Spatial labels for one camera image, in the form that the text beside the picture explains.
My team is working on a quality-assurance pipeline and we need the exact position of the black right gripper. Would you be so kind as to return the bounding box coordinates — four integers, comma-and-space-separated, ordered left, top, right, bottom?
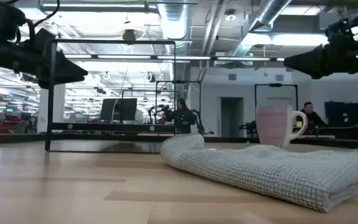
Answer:
283, 18, 358, 80

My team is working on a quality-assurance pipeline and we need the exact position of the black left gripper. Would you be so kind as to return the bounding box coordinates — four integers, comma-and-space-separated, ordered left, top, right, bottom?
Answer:
0, 28, 89, 90

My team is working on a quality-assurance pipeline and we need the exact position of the pink striped mug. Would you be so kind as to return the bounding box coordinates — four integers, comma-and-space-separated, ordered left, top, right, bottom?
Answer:
255, 105, 309, 149

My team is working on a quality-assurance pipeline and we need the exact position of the person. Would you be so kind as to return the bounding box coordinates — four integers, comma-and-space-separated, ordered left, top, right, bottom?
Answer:
300, 101, 328, 135
163, 98, 197, 135

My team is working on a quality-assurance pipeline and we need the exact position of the black background monitor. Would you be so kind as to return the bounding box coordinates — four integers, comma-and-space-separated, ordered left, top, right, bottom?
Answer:
99, 98, 139, 123

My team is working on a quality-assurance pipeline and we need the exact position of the black cabinet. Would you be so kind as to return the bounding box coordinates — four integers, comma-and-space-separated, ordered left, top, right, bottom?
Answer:
324, 100, 358, 141

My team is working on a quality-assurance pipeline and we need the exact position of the grey folded waffle cloth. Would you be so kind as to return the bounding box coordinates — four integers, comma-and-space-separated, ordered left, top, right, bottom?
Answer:
160, 133, 358, 213

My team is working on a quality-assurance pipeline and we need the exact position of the silver ceiling duct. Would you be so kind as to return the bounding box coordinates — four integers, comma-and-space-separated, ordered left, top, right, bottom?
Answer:
233, 0, 293, 57

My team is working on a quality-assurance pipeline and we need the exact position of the wooden shelf with black frame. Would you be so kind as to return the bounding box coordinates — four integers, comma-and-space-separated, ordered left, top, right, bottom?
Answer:
44, 39, 177, 154

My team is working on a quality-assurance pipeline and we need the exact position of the black aluminium table frame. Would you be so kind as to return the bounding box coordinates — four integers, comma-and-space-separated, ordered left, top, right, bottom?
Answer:
0, 132, 358, 149

